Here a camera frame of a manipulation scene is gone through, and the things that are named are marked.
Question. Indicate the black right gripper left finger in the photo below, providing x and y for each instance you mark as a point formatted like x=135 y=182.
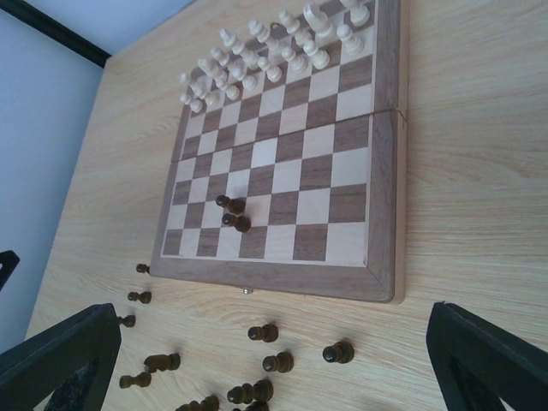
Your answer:
x=71 y=363

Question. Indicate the dark chess piece on table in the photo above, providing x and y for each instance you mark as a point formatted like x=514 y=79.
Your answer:
x=261 y=391
x=266 y=333
x=162 y=362
x=282 y=362
x=209 y=403
x=141 y=380
x=257 y=406

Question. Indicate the dark pawn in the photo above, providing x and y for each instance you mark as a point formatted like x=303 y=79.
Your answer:
x=341 y=352
x=142 y=268
x=241 y=223
x=143 y=297
x=234 y=206
x=128 y=321

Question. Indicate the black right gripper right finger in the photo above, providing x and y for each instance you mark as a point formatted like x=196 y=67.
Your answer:
x=480 y=366

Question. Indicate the white chess piece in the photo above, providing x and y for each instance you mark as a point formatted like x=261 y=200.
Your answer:
x=187 y=96
x=290 y=23
x=319 y=58
x=297 y=63
x=231 y=41
x=351 y=43
x=262 y=33
x=319 y=22

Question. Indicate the wooden folding chess board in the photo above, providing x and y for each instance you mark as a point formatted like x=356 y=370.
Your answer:
x=319 y=157

